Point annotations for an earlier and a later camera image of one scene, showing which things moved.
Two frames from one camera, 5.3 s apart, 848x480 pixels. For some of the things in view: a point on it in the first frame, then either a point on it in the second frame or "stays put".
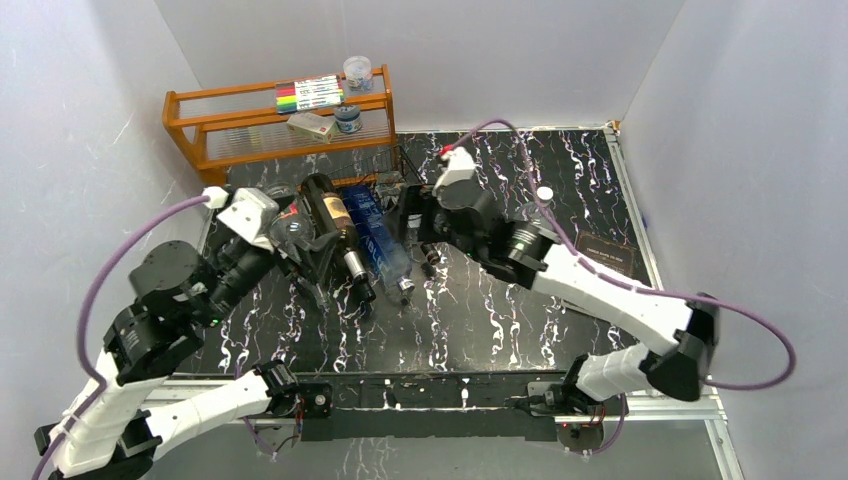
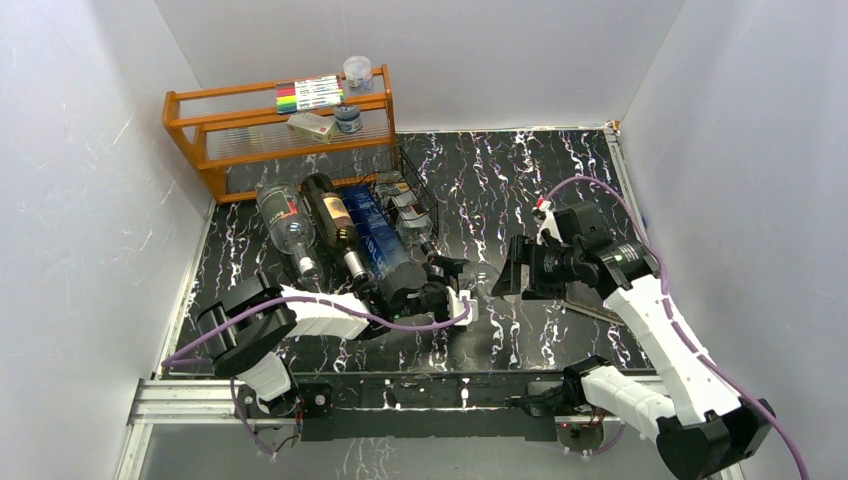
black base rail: (434, 405) stays put
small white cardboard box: (318, 126) stays put
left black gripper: (319, 254) -> (442, 283)
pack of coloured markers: (309, 93) stays put
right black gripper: (439, 205) -> (508, 281)
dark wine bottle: (339, 225) stays put
